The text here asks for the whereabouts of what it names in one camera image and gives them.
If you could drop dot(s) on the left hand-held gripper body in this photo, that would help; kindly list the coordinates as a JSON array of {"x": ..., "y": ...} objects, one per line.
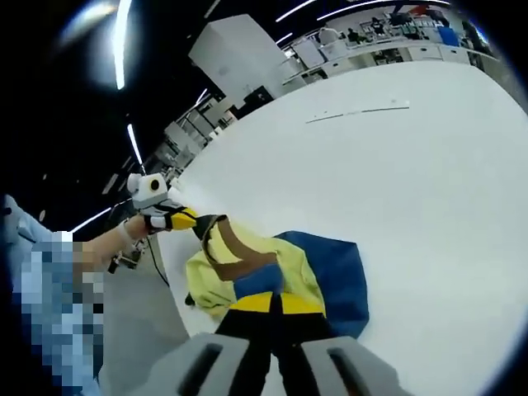
[{"x": 144, "y": 194}]

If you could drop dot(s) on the background workbenches with equipment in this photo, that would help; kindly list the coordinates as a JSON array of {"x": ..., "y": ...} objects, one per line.
[{"x": 371, "y": 41}]

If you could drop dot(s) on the ceiling light strip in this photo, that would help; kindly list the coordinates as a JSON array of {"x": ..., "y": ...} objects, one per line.
[
  {"x": 90, "y": 219},
  {"x": 134, "y": 144},
  {"x": 119, "y": 49},
  {"x": 295, "y": 10}
]

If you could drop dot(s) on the person's left hand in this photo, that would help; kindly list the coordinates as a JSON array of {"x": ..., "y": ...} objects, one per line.
[{"x": 137, "y": 226}]

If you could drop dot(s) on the white drawer cabinet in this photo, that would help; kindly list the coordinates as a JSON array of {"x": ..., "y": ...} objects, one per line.
[{"x": 437, "y": 53}]

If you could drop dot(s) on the metal equipment rack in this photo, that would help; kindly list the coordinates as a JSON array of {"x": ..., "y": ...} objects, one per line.
[{"x": 194, "y": 128}]

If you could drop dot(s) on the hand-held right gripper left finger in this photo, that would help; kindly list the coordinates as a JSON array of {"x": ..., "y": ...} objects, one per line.
[{"x": 206, "y": 367}]

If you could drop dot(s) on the large white pillar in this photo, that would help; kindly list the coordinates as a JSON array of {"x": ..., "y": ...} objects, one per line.
[{"x": 235, "y": 53}]

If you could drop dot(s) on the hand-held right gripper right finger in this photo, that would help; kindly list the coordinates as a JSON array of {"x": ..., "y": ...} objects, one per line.
[{"x": 350, "y": 371}]

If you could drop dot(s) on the yellow blue brown garment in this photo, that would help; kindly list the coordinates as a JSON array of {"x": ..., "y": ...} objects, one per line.
[{"x": 330, "y": 272}]

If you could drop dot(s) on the blue storage bin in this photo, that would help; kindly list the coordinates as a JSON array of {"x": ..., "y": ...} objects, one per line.
[{"x": 449, "y": 36}]

